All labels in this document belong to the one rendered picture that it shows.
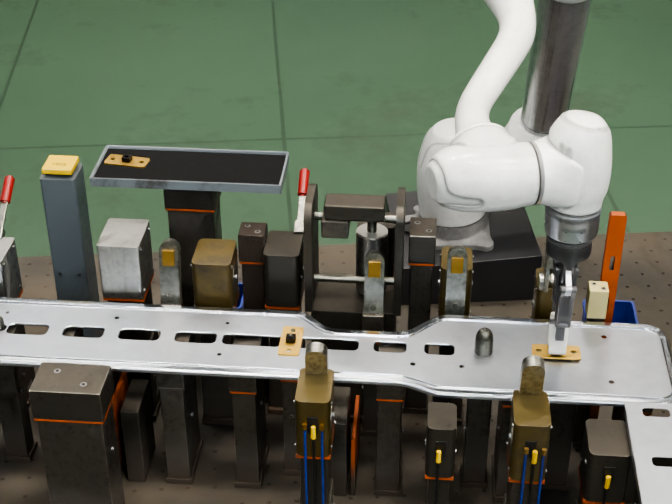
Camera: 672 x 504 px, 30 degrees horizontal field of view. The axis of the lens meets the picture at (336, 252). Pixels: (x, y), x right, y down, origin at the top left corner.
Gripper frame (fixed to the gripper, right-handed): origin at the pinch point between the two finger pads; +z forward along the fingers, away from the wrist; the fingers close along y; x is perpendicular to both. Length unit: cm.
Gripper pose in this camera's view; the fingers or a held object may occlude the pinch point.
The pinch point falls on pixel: (558, 333)
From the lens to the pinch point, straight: 218.5
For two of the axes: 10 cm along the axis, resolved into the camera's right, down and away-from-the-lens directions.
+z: 0.0, 8.5, 5.3
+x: 10.0, 0.4, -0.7
